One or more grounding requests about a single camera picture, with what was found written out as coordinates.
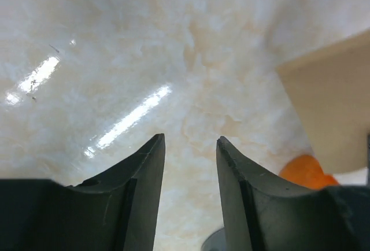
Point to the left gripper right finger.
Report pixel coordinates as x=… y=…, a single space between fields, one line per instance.
x=262 y=211

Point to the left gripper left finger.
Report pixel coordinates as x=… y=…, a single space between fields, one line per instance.
x=114 y=210

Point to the brown paper coffee filter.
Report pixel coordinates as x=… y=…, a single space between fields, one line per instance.
x=329 y=90

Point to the grey glass carafe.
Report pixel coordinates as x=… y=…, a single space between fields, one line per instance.
x=215 y=242

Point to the orange glass carafe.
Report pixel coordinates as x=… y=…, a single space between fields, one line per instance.
x=306 y=171

